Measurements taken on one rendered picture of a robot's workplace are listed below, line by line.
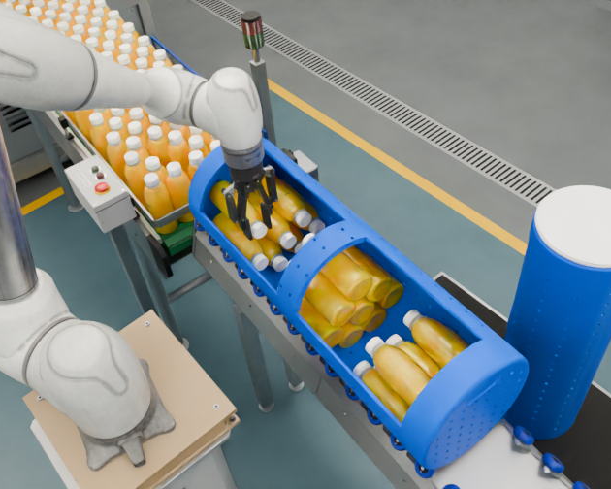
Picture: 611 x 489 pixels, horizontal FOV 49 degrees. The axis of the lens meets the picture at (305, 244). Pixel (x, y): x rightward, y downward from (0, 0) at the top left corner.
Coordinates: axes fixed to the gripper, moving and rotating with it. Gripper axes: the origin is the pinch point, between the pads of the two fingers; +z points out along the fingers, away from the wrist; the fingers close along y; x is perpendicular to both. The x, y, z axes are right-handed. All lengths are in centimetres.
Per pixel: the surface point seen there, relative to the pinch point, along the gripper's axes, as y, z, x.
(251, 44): 39, -4, 61
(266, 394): -2, 102, 15
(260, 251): -1.5, 7.8, -2.2
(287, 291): -7.1, -2.2, -23.5
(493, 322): 82, 98, -16
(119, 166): -13, 14, 58
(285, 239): 4.8, 5.6, -4.5
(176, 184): -5.5, 8.8, 34.4
